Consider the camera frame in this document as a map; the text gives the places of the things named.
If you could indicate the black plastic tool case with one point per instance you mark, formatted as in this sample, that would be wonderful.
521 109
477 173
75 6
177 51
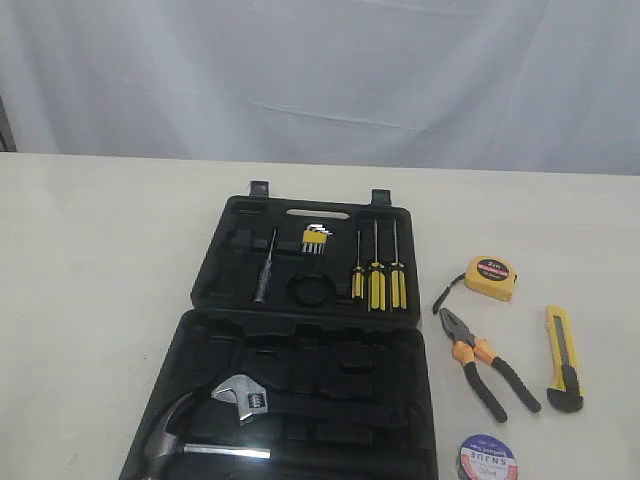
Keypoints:
308 338

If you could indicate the yellow tape measure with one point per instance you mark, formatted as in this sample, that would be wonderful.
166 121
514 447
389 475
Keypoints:
488 275

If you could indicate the orange black combination pliers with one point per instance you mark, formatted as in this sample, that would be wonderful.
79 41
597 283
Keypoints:
468 350

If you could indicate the black electrical tape roll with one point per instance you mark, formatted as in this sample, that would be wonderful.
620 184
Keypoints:
484 457

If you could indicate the yellow utility knife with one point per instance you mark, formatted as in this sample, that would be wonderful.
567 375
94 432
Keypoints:
565 393

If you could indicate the yellow hex key set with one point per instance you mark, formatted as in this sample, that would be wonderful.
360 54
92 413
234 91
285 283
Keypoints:
314 239

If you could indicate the small yellow black screwdriver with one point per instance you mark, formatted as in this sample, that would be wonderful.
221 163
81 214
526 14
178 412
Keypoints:
357 278

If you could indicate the middle yellow black screwdriver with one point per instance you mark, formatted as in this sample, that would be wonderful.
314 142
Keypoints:
376 279

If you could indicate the right yellow black screwdriver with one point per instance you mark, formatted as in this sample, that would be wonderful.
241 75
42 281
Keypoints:
398 276

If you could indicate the white backdrop curtain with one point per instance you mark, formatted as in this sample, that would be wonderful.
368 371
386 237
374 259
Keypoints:
498 85

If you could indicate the clear handle tester screwdriver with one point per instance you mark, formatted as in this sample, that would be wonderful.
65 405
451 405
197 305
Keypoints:
265 273

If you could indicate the adjustable wrench black handle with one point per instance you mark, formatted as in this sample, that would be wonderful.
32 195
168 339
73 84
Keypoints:
252 400

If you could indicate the black metal tripod frame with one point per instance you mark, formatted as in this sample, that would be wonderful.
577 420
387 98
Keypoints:
8 143

